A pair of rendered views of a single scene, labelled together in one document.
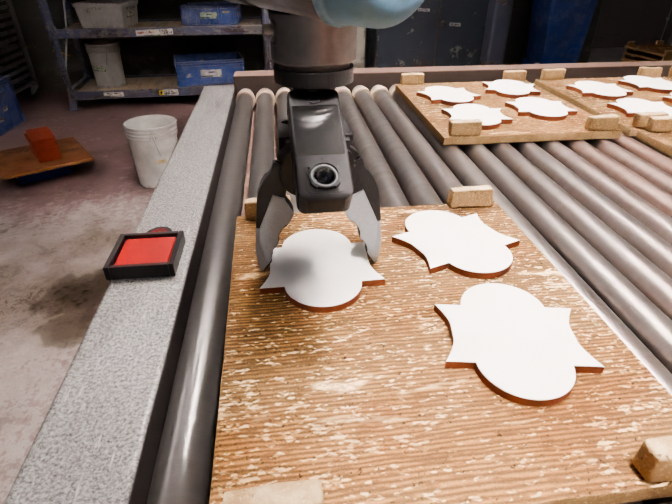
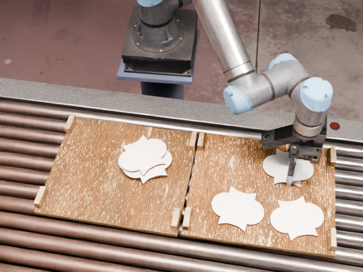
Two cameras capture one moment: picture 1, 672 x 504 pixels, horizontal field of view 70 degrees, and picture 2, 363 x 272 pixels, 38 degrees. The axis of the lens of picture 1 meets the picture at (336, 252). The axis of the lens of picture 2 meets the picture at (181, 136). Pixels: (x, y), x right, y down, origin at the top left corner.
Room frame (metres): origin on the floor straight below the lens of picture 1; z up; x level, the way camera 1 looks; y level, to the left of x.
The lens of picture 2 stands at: (0.40, -0.87, 2.23)
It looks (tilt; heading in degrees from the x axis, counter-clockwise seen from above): 53 degrees down; 109
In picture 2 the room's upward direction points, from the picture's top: 2 degrees counter-clockwise
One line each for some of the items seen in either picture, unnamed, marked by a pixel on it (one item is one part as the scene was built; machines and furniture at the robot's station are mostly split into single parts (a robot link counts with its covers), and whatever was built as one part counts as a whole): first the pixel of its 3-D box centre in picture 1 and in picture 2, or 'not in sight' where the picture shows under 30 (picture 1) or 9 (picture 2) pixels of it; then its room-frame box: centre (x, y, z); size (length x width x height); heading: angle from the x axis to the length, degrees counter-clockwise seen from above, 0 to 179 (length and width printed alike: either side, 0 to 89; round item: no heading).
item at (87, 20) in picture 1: (108, 13); not in sight; (4.65, 1.99, 0.74); 0.44 x 0.36 x 0.20; 86
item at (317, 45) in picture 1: (309, 40); (308, 121); (0.45, 0.02, 1.16); 0.08 x 0.08 x 0.05
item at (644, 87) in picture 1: (648, 95); not in sight; (1.12, -0.72, 0.94); 0.41 x 0.35 x 0.04; 6
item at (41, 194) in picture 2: not in sight; (40, 197); (-0.23, -0.28, 0.95); 0.06 x 0.02 x 0.03; 96
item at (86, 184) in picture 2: not in sight; (120, 171); (-0.04, -0.12, 0.93); 0.41 x 0.35 x 0.02; 6
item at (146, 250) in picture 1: (147, 255); not in sight; (0.48, 0.22, 0.92); 0.06 x 0.06 x 0.01; 6
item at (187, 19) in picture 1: (212, 13); not in sight; (4.83, 1.12, 0.72); 0.50 x 0.38 x 0.16; 92
